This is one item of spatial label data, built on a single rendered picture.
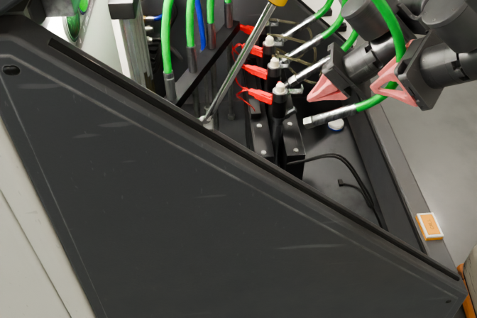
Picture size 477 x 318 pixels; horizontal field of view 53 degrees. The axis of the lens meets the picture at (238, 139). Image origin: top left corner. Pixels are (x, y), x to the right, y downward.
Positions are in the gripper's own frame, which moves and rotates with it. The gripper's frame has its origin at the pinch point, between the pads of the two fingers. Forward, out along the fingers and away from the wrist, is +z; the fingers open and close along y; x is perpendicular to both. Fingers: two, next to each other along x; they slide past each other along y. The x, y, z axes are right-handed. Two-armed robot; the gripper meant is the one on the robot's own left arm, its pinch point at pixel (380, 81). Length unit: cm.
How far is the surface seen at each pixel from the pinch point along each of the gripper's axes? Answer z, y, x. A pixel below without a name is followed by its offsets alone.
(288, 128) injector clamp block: 29.1, -0.7, 5.7
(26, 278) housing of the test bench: 20, 50, -17
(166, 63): 25.0, 11.6, -22.0
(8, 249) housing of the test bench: 15, 49, -22
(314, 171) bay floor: 36.0, -2.5, 20.7
